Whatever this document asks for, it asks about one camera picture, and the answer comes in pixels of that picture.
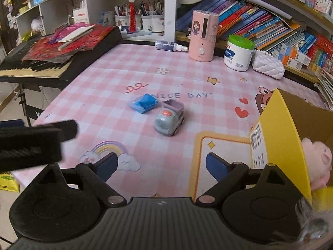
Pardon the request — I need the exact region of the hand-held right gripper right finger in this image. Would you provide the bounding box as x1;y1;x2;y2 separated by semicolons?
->
196;153;292;208

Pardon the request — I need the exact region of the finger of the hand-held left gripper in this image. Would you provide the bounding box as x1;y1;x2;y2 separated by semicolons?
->
0;119;24;130
0;120;78;146

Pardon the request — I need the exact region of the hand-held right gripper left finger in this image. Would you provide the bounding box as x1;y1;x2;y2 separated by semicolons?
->
39;152;127;207

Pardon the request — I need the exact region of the grey purple toy truck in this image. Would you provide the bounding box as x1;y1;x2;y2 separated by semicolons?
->
153;99;186;137

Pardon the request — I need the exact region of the blue plastic packet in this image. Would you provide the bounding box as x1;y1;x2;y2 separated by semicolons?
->
129;93;159;115

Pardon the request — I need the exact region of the yellow cardboard box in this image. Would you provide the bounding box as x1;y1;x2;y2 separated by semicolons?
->
194;89;333;214

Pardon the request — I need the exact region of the pink pig plush toy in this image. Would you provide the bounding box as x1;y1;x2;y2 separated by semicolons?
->
301;137;333;191

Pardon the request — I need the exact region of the black keyboard stand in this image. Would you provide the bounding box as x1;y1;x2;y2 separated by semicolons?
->
14;83;35;126

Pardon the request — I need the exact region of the yellow green packet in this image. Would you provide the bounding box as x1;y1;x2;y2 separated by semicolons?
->
0;172;20;193

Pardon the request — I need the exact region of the black electric keyboard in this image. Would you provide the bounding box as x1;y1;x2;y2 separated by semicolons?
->
0;26;123;89

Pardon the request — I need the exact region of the pink checked tablecloth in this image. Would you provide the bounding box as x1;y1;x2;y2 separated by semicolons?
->
12;44;328;206

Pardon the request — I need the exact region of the pile of red papers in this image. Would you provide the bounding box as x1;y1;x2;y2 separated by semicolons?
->
22;23;115;63

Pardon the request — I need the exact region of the white pink booklet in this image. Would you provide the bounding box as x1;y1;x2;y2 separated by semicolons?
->
57;25;97;44

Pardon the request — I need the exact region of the white jar green lid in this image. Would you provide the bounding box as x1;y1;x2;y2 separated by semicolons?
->
223;35;255;72

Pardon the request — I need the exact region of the white quilted purse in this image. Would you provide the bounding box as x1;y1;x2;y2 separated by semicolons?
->
252;50;286;80

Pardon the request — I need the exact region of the white box red label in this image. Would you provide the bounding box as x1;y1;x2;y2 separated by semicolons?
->
72;7;90;25

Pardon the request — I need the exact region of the blue white small carton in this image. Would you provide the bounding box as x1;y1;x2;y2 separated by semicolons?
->
101;12;115;27

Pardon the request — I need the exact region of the orange white small box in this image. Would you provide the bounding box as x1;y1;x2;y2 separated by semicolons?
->
273;49;304;71
281;43;312;66

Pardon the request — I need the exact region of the white pen cup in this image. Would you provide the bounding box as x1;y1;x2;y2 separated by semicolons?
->
142;14;164;33
114;14;130;32

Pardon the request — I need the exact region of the clear spray bottle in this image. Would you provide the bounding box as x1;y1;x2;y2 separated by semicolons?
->
155;40;189;53

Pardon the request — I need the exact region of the pink humidifier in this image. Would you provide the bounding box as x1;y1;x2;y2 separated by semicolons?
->
189;10;220;63

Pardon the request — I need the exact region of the stack of paper booklets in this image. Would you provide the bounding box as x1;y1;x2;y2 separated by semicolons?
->
314;69;333;110

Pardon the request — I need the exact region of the red dress doll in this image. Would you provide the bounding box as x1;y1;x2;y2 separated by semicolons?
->
128;0;137;33

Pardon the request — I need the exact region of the row of colourful books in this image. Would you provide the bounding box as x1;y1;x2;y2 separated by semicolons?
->
175;0;317;58

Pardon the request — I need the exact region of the red boxed book set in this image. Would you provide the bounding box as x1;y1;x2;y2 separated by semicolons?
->
311;35;333;71

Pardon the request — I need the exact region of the wooden bookshelf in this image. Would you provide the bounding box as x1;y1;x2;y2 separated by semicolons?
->
164;0;333;84

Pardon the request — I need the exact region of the pink pen holder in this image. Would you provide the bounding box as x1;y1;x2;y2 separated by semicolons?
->
313;0;333;14

